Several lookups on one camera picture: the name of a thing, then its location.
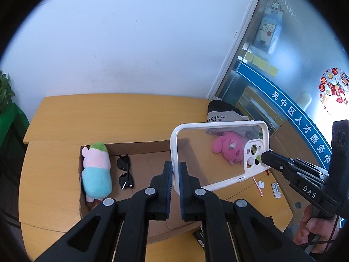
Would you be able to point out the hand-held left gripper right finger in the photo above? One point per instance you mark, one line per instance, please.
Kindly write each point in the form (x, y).
(183, 188)

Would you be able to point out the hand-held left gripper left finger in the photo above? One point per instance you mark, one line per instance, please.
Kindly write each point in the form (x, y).
(169, 185)

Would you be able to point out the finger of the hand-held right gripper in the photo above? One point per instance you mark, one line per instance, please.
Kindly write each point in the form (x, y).
(283, 160)
(289, 172)

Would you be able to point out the cardboard box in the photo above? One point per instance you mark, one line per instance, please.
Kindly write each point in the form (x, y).
(147, 163)

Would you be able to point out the clear white phone case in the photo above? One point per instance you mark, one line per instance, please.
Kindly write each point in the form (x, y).
(201, 158)

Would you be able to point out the wooden desktop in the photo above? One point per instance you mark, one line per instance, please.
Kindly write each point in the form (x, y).
(54, 169)

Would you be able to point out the person's right hand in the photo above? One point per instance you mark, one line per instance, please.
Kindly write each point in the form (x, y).
(313, 232)

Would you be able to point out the small white clip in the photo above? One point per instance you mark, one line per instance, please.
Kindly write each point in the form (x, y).
(276, 190)

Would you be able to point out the pink pen with white charm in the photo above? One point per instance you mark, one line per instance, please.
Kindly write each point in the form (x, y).
(257, 187)

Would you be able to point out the black sunglasses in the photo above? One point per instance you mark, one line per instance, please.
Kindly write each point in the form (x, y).
(123, 163)

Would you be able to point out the black rectangular object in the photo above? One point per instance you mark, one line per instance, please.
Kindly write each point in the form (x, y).
(200, 240)

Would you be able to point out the blue window banner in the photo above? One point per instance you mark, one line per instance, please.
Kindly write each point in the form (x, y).
(294, 106)

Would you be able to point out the pink plush toy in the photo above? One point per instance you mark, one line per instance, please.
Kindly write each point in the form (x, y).
(226, 147)

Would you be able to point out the pink pig plush teal outfit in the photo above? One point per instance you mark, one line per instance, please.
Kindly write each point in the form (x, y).
(95, 174)

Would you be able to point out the festive cartoon window sticker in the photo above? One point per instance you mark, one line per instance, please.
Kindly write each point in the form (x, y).
(335, 87)

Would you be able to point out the printed cloth bag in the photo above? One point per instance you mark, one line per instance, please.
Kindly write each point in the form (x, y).
(218, 107)

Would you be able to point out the yellow sticky note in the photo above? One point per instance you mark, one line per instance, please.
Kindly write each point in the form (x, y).
(249, 56)
(257, 61)
(264, 65)
(272, 70)

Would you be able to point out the cartoon carton sticker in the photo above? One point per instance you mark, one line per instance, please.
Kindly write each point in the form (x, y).
(267, 32)

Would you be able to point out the green cloth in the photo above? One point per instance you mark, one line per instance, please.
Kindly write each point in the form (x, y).
(13, 122)

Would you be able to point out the green leafy plant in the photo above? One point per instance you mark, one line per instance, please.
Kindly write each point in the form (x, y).
(5, 92)

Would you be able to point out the white window frame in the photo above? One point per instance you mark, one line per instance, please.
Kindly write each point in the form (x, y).
(240, 38)

